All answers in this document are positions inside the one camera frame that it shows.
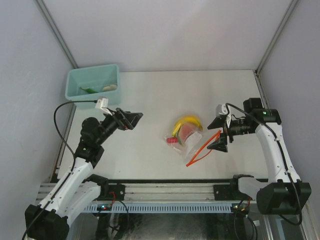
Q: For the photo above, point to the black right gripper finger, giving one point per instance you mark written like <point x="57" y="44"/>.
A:
<point x="220" y="144"/>
<point x="218" y="122"/>

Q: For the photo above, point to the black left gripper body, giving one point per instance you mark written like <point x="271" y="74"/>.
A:
<point x="121" y="123"/>

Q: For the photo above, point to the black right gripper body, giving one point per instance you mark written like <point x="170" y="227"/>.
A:
<point x="239" y="126"/>

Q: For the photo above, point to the clear zip top bag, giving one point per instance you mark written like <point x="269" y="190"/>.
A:
<point x="192" y="151"/>

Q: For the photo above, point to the green fake chili pepper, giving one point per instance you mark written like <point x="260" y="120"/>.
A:
<point x="88" y="90"/>

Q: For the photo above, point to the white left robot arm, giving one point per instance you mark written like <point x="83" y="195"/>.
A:
<point x="52" y="218"/>

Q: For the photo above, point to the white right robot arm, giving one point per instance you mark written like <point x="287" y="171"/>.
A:
<point x="284" y="193"/>

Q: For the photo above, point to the yellow fake banana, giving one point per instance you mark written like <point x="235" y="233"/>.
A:
<point x="186" y="119"/>

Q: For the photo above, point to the red fake watermelon slice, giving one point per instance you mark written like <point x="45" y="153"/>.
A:
<point x="185" y="131"/>

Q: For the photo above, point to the red fake chili pepper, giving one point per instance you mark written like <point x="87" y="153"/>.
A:
<point x="172" y="140"/>

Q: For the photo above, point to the teal plastic bin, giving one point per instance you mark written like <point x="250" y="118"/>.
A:
<point x="95" y="78"/>

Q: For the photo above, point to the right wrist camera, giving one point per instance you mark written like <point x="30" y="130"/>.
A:
<point x="223" y="112"/>

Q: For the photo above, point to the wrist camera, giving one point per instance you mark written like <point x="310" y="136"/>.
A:
<point x="223" y="112"/>
<point x="102" y="105"/>

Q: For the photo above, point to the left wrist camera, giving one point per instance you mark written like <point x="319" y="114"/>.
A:
<point x="102" y="105"/>

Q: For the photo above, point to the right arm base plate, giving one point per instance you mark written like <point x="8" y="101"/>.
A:
<point x="224" y="192"/>

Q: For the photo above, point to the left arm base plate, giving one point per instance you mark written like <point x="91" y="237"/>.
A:
<point x="112" y="191"/>

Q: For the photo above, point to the aluminium frame rail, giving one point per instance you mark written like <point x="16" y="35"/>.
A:
<point x="136" y="192"/>

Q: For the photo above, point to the blue slotted cable duct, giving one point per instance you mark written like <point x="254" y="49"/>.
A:
<point x="160" y="208"/>

